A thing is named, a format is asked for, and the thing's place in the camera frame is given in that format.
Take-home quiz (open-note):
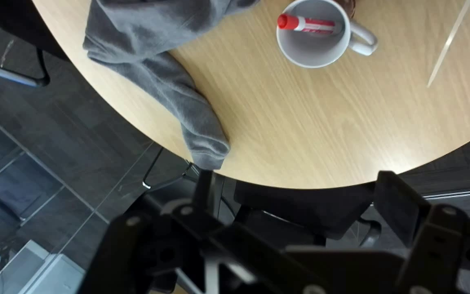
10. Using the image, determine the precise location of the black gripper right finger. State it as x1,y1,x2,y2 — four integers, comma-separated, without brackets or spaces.
374,170,432,252

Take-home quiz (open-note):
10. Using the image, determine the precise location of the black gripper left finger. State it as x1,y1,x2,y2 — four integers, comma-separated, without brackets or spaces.
191,168,215,217

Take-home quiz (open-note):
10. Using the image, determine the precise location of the red and white marker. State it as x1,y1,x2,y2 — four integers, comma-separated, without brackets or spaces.
276,12,339,38

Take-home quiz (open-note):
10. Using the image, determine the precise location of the red and white mug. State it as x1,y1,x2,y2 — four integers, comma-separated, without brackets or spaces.
274,0,380,70

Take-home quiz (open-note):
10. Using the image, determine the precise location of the black office chair with armrest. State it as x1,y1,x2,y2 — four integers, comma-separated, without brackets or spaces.
212,182,470,250

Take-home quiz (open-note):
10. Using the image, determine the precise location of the grey sweater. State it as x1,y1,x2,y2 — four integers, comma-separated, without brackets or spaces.
82,0,259,172

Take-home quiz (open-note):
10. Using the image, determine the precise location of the white zip tie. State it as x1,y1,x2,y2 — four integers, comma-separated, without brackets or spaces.
426,0,470,90

